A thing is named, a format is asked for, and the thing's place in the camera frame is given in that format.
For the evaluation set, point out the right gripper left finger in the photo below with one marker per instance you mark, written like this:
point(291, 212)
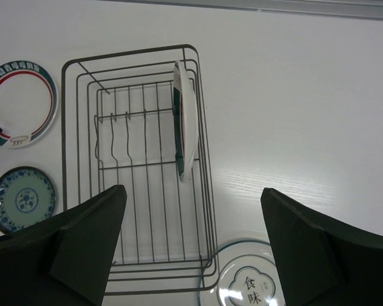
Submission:
point(64, 260)

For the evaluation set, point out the white plate with chinese characters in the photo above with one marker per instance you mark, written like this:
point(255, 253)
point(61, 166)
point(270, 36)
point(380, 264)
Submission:
point(247, 276)

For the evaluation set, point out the grey wire dish rack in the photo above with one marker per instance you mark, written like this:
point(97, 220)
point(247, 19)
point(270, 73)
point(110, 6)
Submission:
point(118, 117)

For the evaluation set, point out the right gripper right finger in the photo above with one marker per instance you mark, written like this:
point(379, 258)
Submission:
point(321, 260)

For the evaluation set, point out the blue floral small plate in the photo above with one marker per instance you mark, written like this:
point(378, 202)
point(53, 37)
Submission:
point(27, 196)

